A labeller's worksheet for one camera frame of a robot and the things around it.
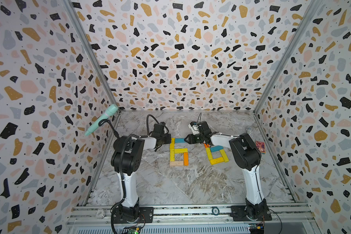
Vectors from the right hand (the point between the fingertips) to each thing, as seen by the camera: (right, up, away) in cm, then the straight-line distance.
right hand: (188, 139), depth 102 cm
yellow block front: (+17, -13, -10) cm, 24 cm away
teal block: (+18, -6, -5) cm, 20 cm away
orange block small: (-2, -12, -7) cm, 14 cm away
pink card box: (+51, -5, -1) cm, 51 cm away
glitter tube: (+44, +6, +4) cm, 45 cm away
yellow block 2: (-6, -7, -4) cm, 11 cm away
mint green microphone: (-42, +18, -26) cm, 52 cm away
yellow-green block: (+14, -9, -5) cm, 17 cm away
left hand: (-11, +1, +1) cm, 11 cm away
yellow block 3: (-11, -4, -2) cm, 12 cm away
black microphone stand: (-45, +5, -14) cm, 47 cm away
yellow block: (-11, -10, -7) cm, 16 cm away
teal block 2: (-6, -1, +1) cm, 6 cm away
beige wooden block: (-8, -14, -11) cm, 19 cm away
